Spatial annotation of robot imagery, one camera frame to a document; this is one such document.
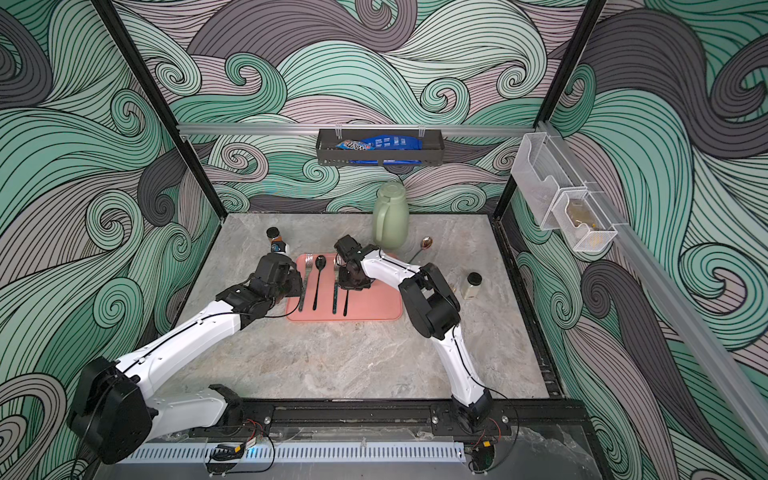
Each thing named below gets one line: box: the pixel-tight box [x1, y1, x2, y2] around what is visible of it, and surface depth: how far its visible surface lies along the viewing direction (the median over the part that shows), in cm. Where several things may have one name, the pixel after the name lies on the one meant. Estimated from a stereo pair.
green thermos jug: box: [373, 182, 410, 251], surface depth 97 cm
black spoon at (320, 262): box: [312, 254, 327, 311], surface depth 106 cm
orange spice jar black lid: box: [266, 226, 286, 253], surface depth 103 cm
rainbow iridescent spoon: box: [408, 236, 433, 264], surface depth 112 cm
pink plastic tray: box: [286, 253, 403, 322], surface depth 96 cm
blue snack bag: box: [336, 134, 423, 165], surface depth 94 cm
